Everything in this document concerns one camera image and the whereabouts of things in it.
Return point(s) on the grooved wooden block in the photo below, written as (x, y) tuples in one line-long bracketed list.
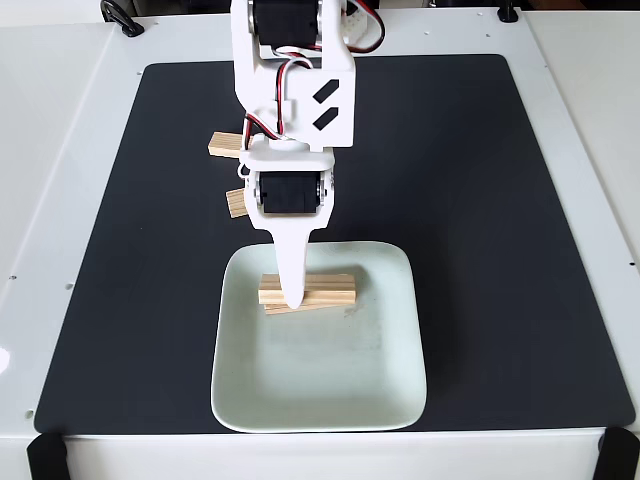
[(330, 290), (275, 310)]

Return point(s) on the striped wooden block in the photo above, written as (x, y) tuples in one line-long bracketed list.
[(236, 202)]

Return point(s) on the smooth wooden block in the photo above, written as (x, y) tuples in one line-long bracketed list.
[(225, 145)]

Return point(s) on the pale green square plate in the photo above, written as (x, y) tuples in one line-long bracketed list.
[(320, 365)]

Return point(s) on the white studded base block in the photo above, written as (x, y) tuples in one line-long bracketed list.
[(360, 20)]

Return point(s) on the black rubber mat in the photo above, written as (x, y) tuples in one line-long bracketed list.
[(150, 300)]

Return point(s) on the black table clamp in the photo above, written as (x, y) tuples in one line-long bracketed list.
[(122, 20), (507, 12)]

